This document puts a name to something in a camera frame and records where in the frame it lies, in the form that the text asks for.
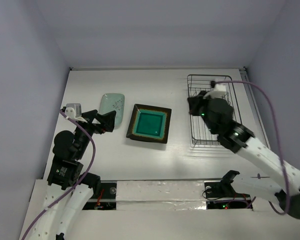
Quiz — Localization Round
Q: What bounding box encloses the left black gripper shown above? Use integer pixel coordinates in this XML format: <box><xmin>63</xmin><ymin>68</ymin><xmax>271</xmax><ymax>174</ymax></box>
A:
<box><xmin>75</xmin><ymin>108</ymin><xmax>116</xmax><ymax>158</ymax></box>

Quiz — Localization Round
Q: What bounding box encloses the light green rectangular plate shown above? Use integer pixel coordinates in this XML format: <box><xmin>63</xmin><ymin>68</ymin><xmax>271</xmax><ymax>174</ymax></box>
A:
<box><xmin>99</xmin><ymin>93</ymin><xmax>125</xmax><ymax>129</ymax></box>

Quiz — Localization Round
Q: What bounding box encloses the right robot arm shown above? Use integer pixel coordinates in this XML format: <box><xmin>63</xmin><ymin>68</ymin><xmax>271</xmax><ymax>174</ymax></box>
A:
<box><xmin>187</xmin><ymin>91</ymin><xmax>300</xmax><ymax>220</ymax></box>

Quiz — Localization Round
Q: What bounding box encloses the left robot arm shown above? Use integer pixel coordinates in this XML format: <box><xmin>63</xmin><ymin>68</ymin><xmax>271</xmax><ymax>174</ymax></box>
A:
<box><xmin>22</xmin><ymin>103</ymin><xmax>116</xmax><ymax>240</ymax></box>

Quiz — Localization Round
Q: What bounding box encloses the white foam front panel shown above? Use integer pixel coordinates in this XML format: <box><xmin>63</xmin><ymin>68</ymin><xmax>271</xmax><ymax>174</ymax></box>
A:
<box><xmin>19</xmin><ymin>177</ymin><xmax>300</xmax><ymax>240</ymax></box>

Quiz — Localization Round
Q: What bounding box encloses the black wire dish rack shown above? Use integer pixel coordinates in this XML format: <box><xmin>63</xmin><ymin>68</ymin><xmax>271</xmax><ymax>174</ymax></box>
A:
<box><xmin>187</xmin><ymin>74</ymin><xmax>242</xmax><ymax>149</ymax></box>

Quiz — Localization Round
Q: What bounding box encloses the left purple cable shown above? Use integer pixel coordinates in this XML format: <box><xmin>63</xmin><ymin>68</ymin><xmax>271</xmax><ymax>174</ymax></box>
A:
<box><xmin>19</xmin><ymin>107</ymin><xmax>99</xmax><ymax>240</ymax></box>

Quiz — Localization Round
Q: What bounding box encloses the purple cable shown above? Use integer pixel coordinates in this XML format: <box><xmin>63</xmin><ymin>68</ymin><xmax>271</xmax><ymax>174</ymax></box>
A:
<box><xmin>19</xmin><ymin>107</ymin><xmax>99</xmax><ymax>240</ymax></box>
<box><xmin>214</xmin><ymin>79</ymin><xmax>291</xmax><ymax>216</ymax></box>

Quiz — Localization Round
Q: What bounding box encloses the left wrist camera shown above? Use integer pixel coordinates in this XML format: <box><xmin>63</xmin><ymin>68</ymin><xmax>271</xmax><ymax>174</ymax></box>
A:
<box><xmin>64</xmin><ymin>103</ymin><xmax>82</xmax><ymax>120</ymax></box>

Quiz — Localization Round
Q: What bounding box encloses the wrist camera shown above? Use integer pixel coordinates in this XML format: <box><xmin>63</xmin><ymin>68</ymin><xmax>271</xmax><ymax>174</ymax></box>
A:
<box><xmin>204</xmin><ymin>80</ymin><xmax>227</xmax><ymax>99</ymax></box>
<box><xmin>64</xmin><ymin>103</ymin><xmax>82</xmax><ymax>120</ymax></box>

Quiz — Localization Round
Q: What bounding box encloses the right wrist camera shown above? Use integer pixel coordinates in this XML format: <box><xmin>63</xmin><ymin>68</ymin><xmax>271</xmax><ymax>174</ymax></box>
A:
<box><xmin>204</xmin><ymin>80</ymin><xmax>227</xmax><ymax>99</ymax></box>

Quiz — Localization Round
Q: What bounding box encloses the aluminium side rail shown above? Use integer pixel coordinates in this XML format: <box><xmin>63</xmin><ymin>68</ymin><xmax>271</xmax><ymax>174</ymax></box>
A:
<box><xmin>239</xmin><ymin>66</ymin><xmax>280</xmax><ymax>178</ymax></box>

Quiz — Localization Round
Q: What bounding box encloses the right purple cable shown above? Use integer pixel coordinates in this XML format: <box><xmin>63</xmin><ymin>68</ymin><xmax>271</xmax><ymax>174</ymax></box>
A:
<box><xmin>214</xmin><ymin>79</ymin><xmax>291</xmax><ymax>216</ymax></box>

